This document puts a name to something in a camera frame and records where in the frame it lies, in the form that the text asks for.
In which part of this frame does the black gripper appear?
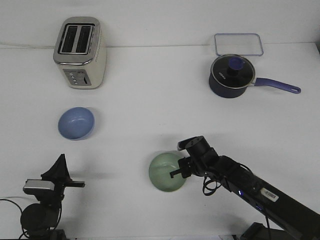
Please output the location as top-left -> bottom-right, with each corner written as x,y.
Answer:
41,153 -> 86,200
169,137 -> 219,179

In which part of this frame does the green bowl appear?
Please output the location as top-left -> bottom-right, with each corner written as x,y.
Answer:
148,151 -> 186,192

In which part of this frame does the blue bowl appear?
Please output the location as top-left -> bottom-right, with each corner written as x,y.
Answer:
57,107 -> 95,141

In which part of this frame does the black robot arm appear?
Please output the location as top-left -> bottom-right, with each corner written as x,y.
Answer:
20,153 -> 85,240
170,136 -> 320,240

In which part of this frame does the dark blue saucepan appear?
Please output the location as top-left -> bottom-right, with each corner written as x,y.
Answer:
209,69 -> 301,99

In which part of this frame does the glass pot lid blue knob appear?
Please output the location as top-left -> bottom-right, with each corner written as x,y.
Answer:
211,54 -> 256,89

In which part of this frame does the cream and steel toaster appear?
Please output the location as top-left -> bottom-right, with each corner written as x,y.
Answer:
53,16 -> 107,89

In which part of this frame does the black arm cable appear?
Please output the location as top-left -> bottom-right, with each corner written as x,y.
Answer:
0,196 -> 28,240

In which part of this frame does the white toaster power cord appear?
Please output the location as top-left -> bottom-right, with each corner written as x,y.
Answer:
0,43 -> 56,49

